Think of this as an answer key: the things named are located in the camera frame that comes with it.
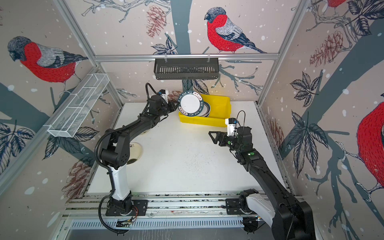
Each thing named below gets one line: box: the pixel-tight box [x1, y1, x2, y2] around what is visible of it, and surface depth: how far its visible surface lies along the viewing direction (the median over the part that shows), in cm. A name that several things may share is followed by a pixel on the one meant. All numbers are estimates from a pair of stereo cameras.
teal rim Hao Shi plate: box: [177, 90, 204, 117], surface depth 98 cm
